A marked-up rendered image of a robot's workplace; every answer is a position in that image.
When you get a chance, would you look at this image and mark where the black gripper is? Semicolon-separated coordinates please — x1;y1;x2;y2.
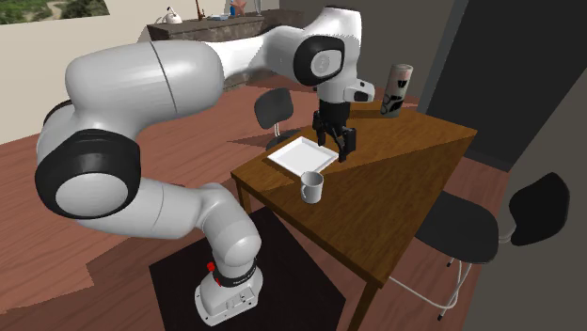
311;100;357;164

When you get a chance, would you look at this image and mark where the white square plate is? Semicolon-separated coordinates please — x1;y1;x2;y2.
267;135;340;176

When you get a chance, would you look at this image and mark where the white mug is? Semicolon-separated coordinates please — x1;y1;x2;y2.
300;170;325;205

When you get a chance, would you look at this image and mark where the black chair with white legs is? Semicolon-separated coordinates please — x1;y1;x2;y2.
389;172;571;321
253;87;302;151

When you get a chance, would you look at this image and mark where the brown wooden table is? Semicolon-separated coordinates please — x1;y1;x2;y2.
230;101;479;331

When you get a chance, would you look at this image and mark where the patterned grey cylinder can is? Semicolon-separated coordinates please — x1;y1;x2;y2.
379;63;414;118

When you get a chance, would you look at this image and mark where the black robot stand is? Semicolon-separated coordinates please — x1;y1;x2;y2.
148;207;347;331

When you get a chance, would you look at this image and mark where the dark stone counter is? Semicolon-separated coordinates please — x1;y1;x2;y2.
146;0;305;92

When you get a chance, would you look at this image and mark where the landscape wall picture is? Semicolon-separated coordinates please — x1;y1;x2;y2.
0;0;111;26

